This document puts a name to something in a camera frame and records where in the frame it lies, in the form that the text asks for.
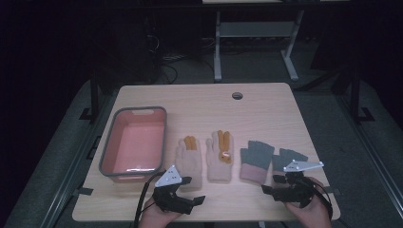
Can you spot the pink basin with grey rim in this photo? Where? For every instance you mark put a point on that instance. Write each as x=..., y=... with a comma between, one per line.
x=134, y=145

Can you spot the aluminium floor rail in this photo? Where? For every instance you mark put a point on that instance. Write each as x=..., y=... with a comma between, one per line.
x=374, y=152
x=72, y=171

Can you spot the person's right hand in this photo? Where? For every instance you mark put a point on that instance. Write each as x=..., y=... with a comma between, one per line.
x=313, y=217

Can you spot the grey fingerless glove pink cuff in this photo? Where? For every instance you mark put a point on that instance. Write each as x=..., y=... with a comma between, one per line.
x=286, y=156
x=255, y=161

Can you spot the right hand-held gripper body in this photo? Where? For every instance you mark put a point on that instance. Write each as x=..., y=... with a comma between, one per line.
x=297, y=190

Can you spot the beige glove with orange fingers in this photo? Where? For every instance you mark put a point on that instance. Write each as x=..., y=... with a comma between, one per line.
x=189, y=160
x=219, y=167

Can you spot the person's left hand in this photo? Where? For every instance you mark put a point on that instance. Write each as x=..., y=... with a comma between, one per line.
x=155, y=217

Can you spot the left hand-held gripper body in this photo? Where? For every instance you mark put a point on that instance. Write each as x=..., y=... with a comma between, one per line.
x=169, y=177

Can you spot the white metal stand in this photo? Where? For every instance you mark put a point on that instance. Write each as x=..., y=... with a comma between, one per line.
x=253, y=30

